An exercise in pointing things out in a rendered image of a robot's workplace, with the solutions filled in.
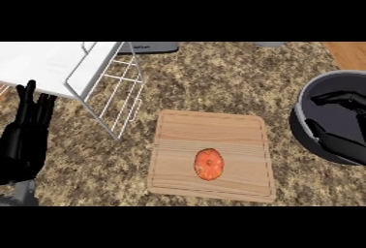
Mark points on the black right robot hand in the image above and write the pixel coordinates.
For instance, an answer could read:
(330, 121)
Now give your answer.
(342, 142)

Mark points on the small grey appliance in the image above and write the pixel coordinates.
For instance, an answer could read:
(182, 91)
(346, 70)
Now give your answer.
(271, 43)

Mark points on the dark grey pot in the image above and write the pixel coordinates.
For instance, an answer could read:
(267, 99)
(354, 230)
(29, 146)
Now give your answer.
(334, 121)

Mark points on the pale wooden cutting board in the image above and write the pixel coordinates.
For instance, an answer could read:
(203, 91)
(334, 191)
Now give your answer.
(211, 132)

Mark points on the white flat appliance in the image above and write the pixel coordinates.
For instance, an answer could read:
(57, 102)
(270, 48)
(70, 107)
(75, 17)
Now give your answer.
(44, 64)

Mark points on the dark grey appliance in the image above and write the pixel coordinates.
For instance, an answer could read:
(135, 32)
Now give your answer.
(150, 47)

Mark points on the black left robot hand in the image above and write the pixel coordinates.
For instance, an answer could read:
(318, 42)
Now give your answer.
(25, 145)

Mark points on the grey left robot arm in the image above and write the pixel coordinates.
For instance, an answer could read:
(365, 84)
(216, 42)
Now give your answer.
(23, 194)

